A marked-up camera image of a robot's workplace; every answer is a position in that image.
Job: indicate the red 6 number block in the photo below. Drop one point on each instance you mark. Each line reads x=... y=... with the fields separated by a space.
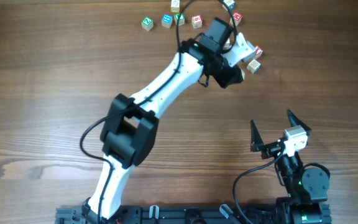
x=196 y=21

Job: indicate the blue letter block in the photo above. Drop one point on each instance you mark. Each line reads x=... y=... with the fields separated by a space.
x=167 y=20

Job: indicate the green Z letter block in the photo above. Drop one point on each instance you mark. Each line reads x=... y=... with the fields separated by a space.
x=147 y=23

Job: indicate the red M letter block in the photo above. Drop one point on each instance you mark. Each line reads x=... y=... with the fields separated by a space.
x=237 y=18

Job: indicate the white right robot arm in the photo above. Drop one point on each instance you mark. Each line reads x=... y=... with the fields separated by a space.
x=307 y=185

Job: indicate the green edged plain block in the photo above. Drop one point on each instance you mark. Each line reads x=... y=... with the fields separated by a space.
x=242 y=74

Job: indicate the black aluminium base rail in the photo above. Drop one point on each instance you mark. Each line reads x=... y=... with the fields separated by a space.
x=260 y=213

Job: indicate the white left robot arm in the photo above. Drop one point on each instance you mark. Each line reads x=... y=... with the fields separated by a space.
x=130 y=127

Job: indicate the plain B letter block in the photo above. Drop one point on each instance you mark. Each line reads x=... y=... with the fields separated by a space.
x=253 y=66

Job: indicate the green F letter block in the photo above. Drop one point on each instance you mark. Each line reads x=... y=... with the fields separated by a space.
x=179 y=19

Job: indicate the red edged plain block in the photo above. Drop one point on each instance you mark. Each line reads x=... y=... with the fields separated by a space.
x=227 y=44

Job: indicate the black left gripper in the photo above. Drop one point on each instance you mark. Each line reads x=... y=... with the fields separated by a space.
x=229 y=76

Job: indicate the blue white corner block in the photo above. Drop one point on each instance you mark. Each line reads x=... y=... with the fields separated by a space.
x=228 y=5

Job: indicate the yellow letter block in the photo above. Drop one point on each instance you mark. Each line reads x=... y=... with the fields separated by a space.
x=175 y=5

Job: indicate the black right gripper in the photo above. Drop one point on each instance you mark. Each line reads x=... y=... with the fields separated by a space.
x=272 y=148

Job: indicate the red Y letter block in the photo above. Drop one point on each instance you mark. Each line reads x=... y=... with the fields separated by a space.
x=258 y=52

